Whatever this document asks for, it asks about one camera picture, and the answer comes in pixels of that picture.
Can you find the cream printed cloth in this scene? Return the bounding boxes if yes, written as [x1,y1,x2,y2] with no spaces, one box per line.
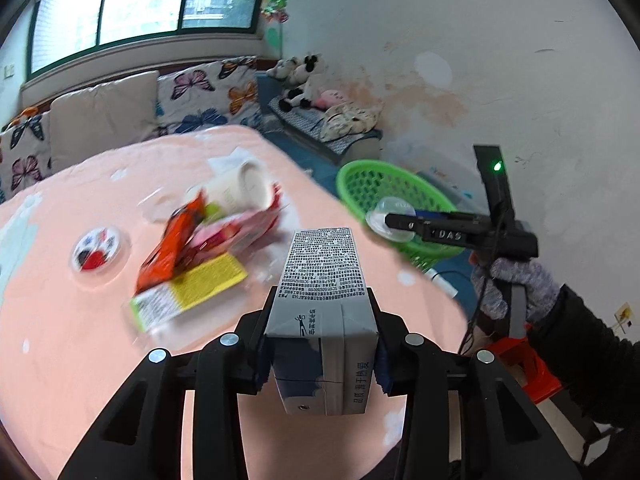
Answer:
[320,102,383,142]

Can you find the pink strawberry print packet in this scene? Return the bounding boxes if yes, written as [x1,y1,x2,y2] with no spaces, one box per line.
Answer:
[185,182,286,266]

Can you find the person's right hand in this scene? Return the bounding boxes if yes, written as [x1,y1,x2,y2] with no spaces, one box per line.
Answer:
[471,259,561,323]

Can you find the black cable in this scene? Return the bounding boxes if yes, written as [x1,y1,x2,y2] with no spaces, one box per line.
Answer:
[435,270,496,356]

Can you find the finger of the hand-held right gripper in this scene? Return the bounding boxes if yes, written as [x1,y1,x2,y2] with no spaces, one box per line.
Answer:
[385,213,469,250]
[412,207,493,226]

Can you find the round strawberry yogurt tub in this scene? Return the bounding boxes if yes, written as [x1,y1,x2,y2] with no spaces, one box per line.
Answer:
[70,226,132,276]

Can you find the green plastic basket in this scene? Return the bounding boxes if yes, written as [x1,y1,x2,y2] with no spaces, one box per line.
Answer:
[336,159,466,271]

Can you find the yellow green snack packet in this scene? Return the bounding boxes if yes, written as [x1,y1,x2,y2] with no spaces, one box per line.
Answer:
[129,252,249,333]

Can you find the white paper cup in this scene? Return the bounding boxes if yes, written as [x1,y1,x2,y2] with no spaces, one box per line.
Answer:
[200,160,275,211]

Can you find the red plastic stool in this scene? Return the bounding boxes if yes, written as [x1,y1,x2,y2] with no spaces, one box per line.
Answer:
[482,337,563,403]

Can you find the blue sofa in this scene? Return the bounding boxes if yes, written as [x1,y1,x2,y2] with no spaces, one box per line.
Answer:
[257,72,383,166]

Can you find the colourful pinwheel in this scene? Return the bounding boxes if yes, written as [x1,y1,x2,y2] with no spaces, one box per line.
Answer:
[260,0,291,23]

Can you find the green framed window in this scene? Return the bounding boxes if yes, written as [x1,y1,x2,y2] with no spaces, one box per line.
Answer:
[25,0,273,81]

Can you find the person's right forearm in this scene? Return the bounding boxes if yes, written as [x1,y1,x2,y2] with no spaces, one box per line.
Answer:
[525,285,640,428]

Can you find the beige cushion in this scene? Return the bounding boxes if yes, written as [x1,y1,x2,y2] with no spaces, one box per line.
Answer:
[50,71,160,176]

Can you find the white charger plug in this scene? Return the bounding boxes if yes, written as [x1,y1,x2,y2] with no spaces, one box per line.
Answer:
[425,267,458,297]

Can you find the clear plastic dome lid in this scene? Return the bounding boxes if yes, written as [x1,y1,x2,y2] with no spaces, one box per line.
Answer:
[365,197,417,243]

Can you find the pink plush toy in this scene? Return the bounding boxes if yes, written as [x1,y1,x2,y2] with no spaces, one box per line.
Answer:
[312,89,351,111]

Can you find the sitting cow plush toy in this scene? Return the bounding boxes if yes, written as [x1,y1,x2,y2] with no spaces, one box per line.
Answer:
[279,77,326,111]

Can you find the large butterfly print cushion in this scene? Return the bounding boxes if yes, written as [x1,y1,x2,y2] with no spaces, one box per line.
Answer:
[156,56,263,136]

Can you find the grey striped mat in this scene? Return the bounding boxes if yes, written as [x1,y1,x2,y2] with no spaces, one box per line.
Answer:
[270,97,351,153]

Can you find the small butterfly print cushion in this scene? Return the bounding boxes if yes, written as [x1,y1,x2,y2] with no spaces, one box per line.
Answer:
[0,107,53,203]

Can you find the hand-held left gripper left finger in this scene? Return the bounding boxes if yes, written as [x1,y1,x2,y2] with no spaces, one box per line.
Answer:
[57,285,277,480]

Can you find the lying cow plush toy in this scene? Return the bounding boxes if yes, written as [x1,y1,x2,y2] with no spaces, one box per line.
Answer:
[267,52,326,83]

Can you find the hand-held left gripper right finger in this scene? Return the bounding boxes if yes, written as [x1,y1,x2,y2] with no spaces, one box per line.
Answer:
[367,287,583,480]

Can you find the orange snack wrapper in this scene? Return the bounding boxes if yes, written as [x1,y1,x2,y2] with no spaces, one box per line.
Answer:
[136,192,208,293]

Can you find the pink blanket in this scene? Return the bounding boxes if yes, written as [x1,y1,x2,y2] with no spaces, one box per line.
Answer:
[0,125,476,480]

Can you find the grey milk carton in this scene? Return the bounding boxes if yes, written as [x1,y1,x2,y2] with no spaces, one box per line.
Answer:
[264,227,378,417]

